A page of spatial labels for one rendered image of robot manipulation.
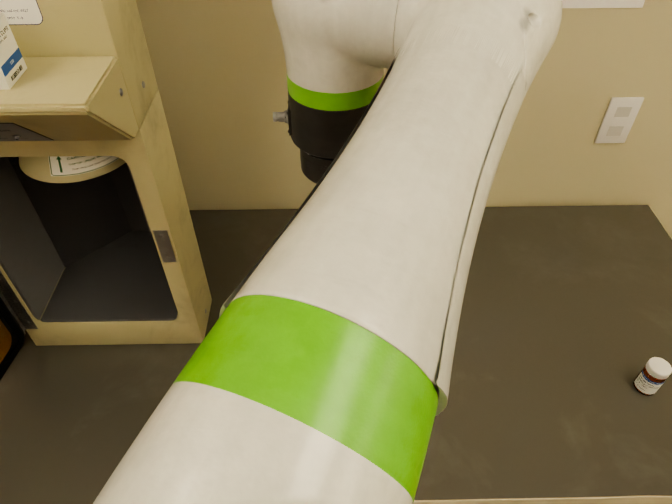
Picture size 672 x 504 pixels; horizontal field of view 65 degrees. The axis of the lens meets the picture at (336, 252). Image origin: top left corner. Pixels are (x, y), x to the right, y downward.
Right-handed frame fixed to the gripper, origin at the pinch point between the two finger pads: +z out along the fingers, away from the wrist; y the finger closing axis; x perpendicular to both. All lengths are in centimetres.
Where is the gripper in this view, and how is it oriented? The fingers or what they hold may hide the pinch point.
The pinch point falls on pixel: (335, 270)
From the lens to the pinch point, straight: 69.7
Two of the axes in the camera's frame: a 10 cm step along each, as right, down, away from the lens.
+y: 0.2, 7.1, -7.1
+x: 10.0, -0.1, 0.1
